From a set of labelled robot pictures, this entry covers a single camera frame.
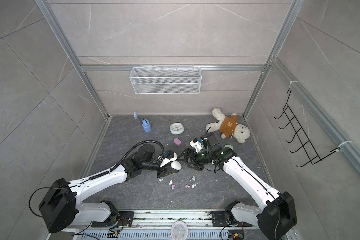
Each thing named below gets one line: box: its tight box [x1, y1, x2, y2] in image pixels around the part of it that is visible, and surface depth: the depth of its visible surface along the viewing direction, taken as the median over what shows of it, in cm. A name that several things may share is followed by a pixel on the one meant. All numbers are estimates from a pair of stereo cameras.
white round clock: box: [170, 220, 189, 240], surface depth 70 cm
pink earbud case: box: [173, 138, 182, 147], surface depth 103 cm
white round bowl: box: [169, 122, 185, 135], surface depth 110 cm
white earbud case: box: [170, 160, 182, 170], surface depth 73 cm
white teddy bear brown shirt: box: [205, 108, 251, 144], surface depth 106 cm
